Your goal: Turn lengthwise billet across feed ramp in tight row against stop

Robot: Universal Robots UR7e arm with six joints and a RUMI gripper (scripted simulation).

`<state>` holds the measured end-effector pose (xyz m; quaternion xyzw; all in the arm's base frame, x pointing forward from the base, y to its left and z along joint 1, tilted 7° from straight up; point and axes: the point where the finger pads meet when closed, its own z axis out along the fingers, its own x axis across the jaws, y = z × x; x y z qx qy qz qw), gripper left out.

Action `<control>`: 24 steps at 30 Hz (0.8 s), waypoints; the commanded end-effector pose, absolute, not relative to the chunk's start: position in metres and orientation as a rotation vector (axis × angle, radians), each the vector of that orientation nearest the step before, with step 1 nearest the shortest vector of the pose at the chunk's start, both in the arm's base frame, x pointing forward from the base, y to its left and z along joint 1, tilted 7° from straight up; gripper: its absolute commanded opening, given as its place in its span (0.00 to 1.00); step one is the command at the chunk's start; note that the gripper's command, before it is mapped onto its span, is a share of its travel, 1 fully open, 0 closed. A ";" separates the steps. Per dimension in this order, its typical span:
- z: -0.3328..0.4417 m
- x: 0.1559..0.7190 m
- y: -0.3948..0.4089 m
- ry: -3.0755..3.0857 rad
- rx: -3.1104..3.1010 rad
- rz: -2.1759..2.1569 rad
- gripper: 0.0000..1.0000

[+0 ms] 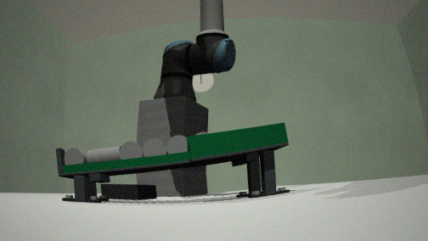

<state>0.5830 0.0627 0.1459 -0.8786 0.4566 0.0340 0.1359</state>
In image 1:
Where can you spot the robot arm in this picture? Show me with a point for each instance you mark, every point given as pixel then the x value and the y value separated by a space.
pixel 210 54

